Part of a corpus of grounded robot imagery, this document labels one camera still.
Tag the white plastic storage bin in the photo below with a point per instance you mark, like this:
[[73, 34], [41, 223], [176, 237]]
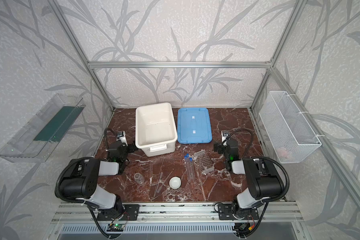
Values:
[[156, 132]]

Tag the clear acrylic wall shelf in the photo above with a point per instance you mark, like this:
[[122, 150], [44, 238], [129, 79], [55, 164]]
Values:
[[36, 141]]

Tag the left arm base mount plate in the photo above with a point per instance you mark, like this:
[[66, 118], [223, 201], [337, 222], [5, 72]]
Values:
[[128, 212]]

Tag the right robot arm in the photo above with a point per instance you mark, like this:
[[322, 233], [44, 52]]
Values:
[[267, 180]]

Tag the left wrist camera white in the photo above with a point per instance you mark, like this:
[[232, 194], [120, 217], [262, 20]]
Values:
[[121, 136]]

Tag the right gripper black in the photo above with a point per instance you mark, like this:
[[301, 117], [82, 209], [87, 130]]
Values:
[[219, 147]]

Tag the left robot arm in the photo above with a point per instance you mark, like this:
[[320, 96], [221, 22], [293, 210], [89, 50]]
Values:
[[78, 182]]

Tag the small clear glass beaker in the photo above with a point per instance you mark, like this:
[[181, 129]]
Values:
[[139, 178]]

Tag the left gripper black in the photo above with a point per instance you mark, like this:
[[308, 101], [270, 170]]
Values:
[[129, 148]]

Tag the clear plastic pipette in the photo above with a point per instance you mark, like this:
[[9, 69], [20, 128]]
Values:
[[158, 183]]

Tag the aluminium front rail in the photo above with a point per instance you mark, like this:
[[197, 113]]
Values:
[[171, 212]]

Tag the blue plastic bin lid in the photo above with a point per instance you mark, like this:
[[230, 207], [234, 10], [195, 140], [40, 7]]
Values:
[[194, 126]]

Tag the pink item in basket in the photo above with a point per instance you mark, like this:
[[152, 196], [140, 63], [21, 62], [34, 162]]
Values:
[[284, 153]]

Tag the green circuit board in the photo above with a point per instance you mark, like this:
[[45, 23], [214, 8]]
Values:
[[116, 227]]

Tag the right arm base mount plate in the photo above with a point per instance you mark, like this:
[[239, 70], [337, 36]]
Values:
[[234, 212]]

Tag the clear acrylic test tube rack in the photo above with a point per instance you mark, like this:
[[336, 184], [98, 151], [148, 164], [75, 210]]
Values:
[[204, 163]]

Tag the white wire mesh basket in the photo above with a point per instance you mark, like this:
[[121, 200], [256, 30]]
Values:
[[287, 127]]

